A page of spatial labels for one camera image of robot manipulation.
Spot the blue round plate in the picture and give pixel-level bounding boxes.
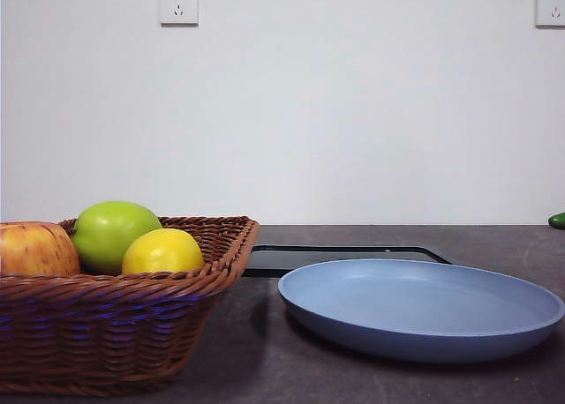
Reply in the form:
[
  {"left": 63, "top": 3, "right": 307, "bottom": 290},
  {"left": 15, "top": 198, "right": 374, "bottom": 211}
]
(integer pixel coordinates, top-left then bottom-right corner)
[{"left": 277, "top": 258, "right": 565, "bottom": 363}]

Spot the white wall socket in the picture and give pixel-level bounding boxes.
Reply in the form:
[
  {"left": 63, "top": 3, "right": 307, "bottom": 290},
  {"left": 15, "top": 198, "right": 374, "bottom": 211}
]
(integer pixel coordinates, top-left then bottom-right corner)
[
  {"left": 535, "top": 0, "right": 565, "bottom": 29},
  {"left": 159, "top": 0, "right": 200, "bottom": 28}
]

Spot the red yellow apple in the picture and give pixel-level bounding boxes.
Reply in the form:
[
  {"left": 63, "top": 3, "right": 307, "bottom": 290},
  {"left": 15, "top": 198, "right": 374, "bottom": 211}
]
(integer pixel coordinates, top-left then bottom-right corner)
[{"left": 0, "top": 221, "right": 81, "bottom": 278}]

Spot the black flat tray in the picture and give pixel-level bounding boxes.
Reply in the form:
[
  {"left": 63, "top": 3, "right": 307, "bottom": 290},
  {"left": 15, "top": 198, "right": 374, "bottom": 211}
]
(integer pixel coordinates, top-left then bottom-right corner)
[{"left": 241, "top": 243, "right": 454, "bottom": 278}]

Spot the yellow lemon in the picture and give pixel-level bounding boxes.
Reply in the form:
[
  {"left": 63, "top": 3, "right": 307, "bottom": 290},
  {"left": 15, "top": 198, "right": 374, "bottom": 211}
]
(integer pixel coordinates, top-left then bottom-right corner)
[{"left": 121, "top": 228, "right": 205, "bottom": 275}]

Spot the green apple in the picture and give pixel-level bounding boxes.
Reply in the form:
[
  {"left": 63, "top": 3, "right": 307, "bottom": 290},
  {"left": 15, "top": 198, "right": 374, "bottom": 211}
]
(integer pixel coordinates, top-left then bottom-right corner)
[{"left": 71, "top": 200, "right": 163, "bottom": 276}]

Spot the brown wicker basket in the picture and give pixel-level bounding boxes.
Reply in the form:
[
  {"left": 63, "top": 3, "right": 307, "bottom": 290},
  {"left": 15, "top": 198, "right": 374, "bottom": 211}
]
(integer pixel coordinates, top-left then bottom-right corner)
[{"left": 0, "top": 215, "right": 260, "bottom": 396}]

